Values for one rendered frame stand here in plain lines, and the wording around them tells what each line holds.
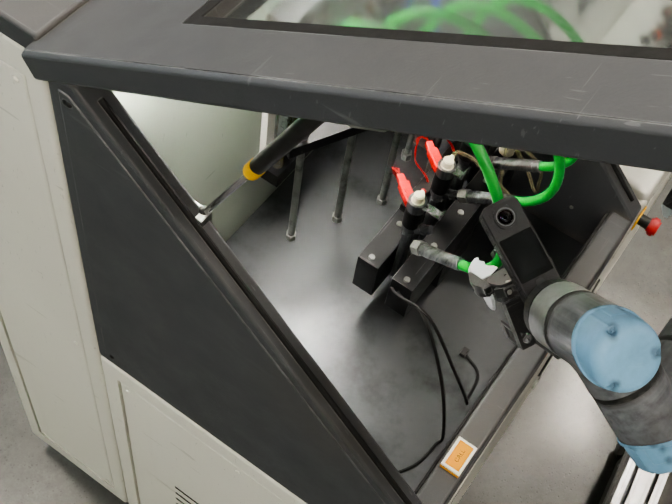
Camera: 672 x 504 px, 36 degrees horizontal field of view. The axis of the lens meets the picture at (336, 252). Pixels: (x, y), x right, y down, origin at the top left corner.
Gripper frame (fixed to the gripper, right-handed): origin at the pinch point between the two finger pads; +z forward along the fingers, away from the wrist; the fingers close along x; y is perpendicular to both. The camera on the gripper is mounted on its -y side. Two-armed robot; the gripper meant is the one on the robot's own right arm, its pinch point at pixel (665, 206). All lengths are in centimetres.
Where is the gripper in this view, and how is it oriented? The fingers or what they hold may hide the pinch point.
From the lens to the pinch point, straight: 143.2
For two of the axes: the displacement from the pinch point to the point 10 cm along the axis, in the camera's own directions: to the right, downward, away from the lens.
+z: -1.0, 5.4, 8.4
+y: 8.2, 5.3, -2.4
